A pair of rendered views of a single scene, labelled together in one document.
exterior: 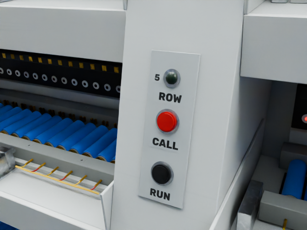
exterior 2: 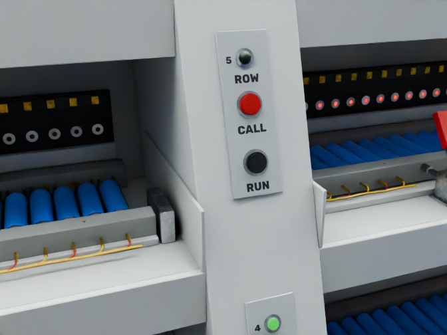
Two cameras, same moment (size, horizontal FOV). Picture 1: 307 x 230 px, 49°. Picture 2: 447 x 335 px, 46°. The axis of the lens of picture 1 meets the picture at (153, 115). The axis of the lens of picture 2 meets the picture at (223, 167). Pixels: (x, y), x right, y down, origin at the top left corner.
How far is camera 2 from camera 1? 0.28 m
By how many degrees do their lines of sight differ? 45
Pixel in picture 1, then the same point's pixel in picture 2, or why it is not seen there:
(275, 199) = not seen: hidden behind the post
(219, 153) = (303, 121)
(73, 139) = (21, 215)
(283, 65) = (326, 31)
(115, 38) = (156, 26)
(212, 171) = (300, 141)
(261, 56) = (309, 26)
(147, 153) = (234, 147)
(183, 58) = (251, 35)
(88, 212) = (149, 268)
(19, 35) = not seen: outside the picture
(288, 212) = (324, 181)
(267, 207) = not seen: hidden behind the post
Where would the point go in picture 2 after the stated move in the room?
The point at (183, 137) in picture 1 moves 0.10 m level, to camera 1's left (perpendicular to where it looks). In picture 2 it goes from (269, 115) to (164, 127)
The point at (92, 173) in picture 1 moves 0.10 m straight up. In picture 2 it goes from (113, 228) to (96, 100)
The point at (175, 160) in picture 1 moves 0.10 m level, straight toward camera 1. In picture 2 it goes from (265, 143) to (384, 137)
